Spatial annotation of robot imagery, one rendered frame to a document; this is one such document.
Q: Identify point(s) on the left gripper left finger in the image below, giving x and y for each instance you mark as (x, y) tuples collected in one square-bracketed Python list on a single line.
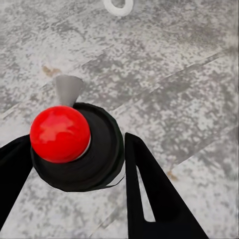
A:
[(15, 167)]

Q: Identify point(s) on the pesticide atomizer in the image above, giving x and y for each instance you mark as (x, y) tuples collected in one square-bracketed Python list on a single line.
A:
[(76, 147)]

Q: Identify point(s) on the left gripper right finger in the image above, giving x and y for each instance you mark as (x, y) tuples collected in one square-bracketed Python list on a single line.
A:
[(174, 219)]

